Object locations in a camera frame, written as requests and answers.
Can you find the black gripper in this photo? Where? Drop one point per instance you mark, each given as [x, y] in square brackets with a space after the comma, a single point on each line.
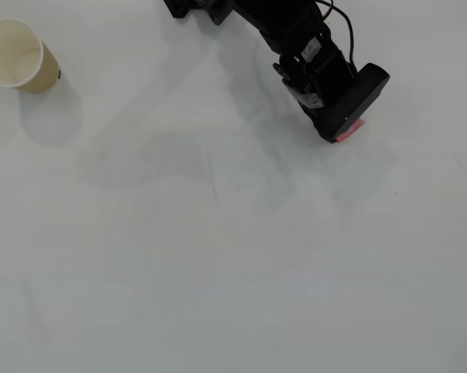
[319, 125]

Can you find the red foam cube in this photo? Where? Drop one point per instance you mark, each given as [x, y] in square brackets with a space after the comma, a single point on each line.
[351, 131]

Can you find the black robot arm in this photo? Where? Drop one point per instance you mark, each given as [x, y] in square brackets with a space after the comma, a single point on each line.
[283, 23]

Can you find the beige paper cup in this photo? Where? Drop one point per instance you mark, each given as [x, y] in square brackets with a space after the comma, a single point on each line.
[19, 54]

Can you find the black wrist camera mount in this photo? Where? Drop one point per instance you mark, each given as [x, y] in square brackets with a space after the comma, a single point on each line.
[359, 97]

